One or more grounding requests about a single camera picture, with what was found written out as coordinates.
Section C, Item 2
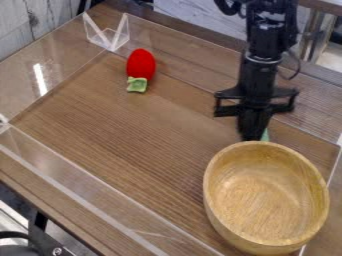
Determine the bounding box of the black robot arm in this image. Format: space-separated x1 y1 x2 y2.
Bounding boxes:
213 0 299 141

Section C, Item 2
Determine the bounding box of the red plush strawberry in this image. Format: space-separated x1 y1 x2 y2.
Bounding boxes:
125 48 156 93

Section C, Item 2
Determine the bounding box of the clear acrylic tray wall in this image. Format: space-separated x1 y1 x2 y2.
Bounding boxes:
0 9 342 256

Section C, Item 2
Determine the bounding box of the clear acrylic corner bracket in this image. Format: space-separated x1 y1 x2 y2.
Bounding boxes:
81 13 129 52

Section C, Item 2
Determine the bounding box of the black cable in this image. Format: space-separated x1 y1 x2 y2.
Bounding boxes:
0 229 34 241

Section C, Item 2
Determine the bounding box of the green stick block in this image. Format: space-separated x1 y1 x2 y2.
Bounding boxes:
260 129 269 142

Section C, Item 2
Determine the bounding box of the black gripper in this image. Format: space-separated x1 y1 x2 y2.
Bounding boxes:
213 86 299 141

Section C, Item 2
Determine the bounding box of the brown wooden bowl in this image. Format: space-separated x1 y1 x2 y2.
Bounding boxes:
203 141 330 256

